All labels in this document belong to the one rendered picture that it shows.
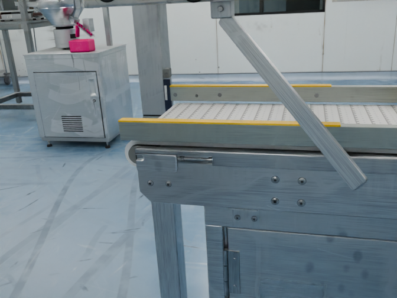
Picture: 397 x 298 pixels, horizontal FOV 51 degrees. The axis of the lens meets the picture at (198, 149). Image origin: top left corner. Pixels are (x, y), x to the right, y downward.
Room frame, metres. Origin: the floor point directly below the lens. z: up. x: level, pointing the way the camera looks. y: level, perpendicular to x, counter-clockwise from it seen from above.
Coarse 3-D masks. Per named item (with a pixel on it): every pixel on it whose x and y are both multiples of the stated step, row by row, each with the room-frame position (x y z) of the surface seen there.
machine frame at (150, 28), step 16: (144, 16) 0.94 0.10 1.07; (160, 16) 0.94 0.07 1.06; (144, 32) 0.94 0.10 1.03; (160, 32) 0.93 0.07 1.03; (144, 48) 0.94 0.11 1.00; (160, 48) 0.93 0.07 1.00; (144, 64) 0.94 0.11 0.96; (160, 64) 0.93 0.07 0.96; (144, 80) 0.94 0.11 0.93; (160, 80) 0.93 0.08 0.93; (144, 96) 0.94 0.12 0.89; (160, 96) 0.93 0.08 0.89; (144, 112) 0.94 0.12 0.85; (160, 112) 0.93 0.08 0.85; (160, 208) 0.94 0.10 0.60; (176, 208) 0.95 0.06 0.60; (160, 224) 0.94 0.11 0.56; (176, 224) 0.94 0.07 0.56; (160, 240) 0.94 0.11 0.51; (176, 240) 0.93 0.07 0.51; (160, 256) 0.94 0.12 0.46; (176, 256) 0.93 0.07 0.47; (160, 272) 0.94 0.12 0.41; (176, 272) 0.93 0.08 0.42; (160, 288) 0.94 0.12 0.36; (176, 288) 0.93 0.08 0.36
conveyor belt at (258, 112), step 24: (264, 120) 0.73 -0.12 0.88; (288, 120) 0.72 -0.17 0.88; (336, 120) 0.71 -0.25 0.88; (360, 120) 0.70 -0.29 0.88; (384, 120) 0.69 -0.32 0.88; (144, 144) 0.65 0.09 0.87; (168, 144) 0.64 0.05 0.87; (192, 144) 0.63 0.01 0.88; (216, 144) 0.62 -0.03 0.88; (240, 144) 0.61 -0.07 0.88
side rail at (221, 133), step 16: (128, 128) 0.64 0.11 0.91; (144, 128) 0.64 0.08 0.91; (160, 128) 0.63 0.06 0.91; (176, 128) 0.62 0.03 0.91; (192, 128) 0.62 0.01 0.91; (208, 128) 0.61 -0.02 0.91; (224, 128) 0.60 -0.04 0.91; (240, 128) 0.60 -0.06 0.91; (256, 128) 0.59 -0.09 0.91; (272, 128) 0.58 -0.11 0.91; (288, 128) 0.58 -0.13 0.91; (336, 128) 0.56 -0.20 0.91; (352, 128) 0.55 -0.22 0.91; (368, 128) 0.55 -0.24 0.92; (384, 128) 0.54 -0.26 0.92; (256, 144) 0.59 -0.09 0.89; (272, 144) 0.58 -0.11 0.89; (288, 144) 0.58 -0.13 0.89; (304, 144) 0.57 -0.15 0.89; (352, 144) 0.55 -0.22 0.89; (368, 144) 0.55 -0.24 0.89; (384, 144) 0.54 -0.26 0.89
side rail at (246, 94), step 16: (176, 96) 0.91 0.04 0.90; (192, 96) 0.90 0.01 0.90; (208, 96) 0.89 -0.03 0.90; (224, 96) 0.88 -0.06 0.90; (240, 96) 0.87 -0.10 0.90; (256, 96) 0.86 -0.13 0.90; (272, 96) 0.85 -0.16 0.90; (304, 96) 0.83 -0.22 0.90; (320, 96) 0.83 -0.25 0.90; (336, 96) 0.82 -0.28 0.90; (352, 96) 0.81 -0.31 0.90; (368, 96) 0.80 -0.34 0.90; (384, 96) 0.79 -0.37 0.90
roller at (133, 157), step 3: (135, 144) 0.66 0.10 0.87; (138, 144) 0.66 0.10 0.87; (141, 144) 0.66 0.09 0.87; (132, 147) 0.65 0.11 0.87; (135, 147) 0.65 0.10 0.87; (129, 150) 0.66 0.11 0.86; (132, 150) 0.65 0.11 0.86; (129, 153) 0.66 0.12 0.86; (132, 153) 0.65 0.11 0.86; (129, 156) 0.66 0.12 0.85; (132, 156) 0.65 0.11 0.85; (135, 156) 0.65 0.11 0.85; (132, 159) 0.65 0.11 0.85; (135, 159) 0.65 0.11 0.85; (135, 162) 0.65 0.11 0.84
